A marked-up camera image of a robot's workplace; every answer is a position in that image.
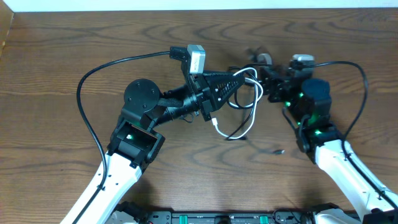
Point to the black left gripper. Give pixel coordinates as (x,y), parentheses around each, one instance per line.
(216,96)

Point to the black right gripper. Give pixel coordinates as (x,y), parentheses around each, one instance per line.
(280,82)

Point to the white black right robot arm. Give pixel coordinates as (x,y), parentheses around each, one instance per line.
(308,100)

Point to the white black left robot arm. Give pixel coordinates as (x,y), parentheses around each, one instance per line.
(134,143)

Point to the brown cardboard side panel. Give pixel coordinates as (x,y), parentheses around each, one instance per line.
(6,18)

